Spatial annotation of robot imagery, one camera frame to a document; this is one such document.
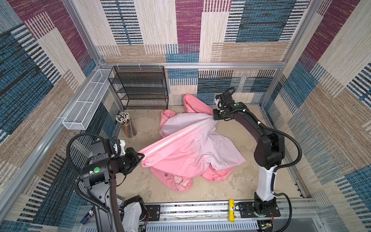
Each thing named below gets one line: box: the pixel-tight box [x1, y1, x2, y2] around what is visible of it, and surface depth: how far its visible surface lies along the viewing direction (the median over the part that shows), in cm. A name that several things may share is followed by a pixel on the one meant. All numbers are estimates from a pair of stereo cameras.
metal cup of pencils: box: [115, 111, 138, 138], surface depth 93 cm
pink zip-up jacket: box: [137, 94, 247, 192], surface depth 86 cm
